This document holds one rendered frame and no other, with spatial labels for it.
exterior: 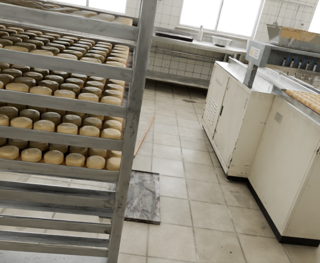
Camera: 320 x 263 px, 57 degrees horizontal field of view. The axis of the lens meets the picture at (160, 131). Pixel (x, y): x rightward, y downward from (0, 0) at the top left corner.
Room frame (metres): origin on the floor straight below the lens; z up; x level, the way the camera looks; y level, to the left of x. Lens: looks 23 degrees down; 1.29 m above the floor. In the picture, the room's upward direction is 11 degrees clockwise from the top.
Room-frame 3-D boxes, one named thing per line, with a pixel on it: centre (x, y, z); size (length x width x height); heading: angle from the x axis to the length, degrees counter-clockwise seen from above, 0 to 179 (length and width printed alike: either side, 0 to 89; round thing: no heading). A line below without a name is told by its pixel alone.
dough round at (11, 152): (0.67, 0.39, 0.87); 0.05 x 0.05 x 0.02
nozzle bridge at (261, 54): (2.41, -0.96, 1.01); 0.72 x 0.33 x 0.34; 97
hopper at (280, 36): (2.41, -0.96, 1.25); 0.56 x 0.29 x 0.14; 97
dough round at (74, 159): (0.69, 0.21, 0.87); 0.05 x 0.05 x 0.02
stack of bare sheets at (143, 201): (1.81, 0.11, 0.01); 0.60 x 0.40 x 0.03; 5
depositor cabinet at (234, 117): (2.88, -0.91, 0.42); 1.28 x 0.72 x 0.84; 7
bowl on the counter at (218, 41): (5.14, -0.73, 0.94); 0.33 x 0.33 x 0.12
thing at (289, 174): (1.91, -1.02, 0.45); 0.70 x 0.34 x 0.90; 7
